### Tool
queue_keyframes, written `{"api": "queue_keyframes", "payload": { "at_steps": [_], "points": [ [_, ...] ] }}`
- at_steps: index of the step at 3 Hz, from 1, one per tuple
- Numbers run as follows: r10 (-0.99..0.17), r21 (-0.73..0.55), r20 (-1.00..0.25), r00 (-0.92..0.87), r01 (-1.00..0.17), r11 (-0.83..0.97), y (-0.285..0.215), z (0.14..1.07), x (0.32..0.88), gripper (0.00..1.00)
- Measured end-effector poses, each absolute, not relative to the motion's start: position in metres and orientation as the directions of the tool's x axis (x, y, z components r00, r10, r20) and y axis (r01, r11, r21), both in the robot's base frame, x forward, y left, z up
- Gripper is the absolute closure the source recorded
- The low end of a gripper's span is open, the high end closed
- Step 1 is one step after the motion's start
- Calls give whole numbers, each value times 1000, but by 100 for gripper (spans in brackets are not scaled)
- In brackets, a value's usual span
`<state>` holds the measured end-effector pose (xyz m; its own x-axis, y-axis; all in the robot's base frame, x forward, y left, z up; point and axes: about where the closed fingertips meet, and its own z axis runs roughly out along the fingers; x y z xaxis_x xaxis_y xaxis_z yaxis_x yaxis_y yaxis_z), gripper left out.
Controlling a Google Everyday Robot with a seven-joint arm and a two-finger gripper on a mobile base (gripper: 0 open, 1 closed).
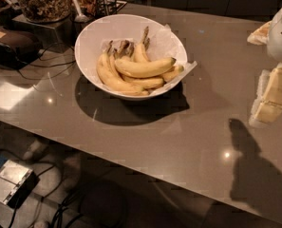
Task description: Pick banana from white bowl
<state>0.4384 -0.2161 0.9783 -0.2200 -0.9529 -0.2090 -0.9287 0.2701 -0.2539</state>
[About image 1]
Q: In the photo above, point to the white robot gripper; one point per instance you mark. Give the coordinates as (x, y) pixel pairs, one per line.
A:
(281, 35)

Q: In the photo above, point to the right small yellow banana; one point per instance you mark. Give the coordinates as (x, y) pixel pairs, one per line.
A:
(172, 73)

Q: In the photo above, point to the white paper bowl liner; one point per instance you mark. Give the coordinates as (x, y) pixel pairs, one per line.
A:
(126, 51)

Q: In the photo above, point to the white ceramic bowl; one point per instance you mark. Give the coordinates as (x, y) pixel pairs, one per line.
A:
(94, 39)

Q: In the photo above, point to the metal scoop spoon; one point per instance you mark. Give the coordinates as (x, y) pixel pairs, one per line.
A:
(80, 17)

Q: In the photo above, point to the glass jar of nuts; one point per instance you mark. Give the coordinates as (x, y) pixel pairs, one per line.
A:
(45, 11)

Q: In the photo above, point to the black electronic device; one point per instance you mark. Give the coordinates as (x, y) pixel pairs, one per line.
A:
(18, 48)

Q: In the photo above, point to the silver metal box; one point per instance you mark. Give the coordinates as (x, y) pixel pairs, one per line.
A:
(16, 183)

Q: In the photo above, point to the black wire basket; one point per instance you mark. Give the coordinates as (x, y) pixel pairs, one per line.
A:
(109, 7)

